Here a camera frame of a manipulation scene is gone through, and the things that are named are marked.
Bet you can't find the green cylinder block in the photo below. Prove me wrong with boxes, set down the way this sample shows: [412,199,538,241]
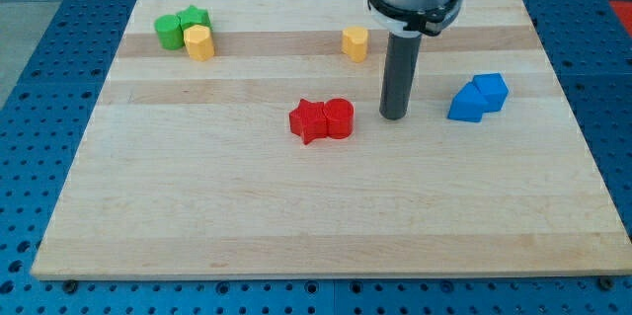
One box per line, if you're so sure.
[154,14,185,50]

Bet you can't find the green star block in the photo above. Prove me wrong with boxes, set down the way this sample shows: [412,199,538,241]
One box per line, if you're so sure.
[177,5,212,31]

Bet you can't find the red cylinder block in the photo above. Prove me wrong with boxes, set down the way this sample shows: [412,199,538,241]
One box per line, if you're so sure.
[323,98,355,139]

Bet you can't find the red star block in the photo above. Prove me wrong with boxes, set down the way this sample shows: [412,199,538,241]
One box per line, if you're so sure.
[288,99,328,145]

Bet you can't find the blue cube block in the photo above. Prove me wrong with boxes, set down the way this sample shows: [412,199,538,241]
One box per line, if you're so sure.
[472,73,509,113]

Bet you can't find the yellow heart block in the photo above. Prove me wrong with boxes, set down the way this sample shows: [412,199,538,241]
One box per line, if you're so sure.
[342,27,369,63]

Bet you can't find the blue triangular block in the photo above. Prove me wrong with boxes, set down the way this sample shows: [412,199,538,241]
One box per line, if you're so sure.
[447,82,488,122]

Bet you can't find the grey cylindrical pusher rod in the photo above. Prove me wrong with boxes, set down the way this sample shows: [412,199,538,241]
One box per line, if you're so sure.
[379,33,422,120]

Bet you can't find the wooden board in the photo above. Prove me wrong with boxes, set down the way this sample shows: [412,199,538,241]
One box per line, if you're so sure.
[32,0,631,280]

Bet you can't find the yellow hexagon block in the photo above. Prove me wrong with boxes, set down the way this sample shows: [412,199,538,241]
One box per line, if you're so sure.
[184,25,215,61]

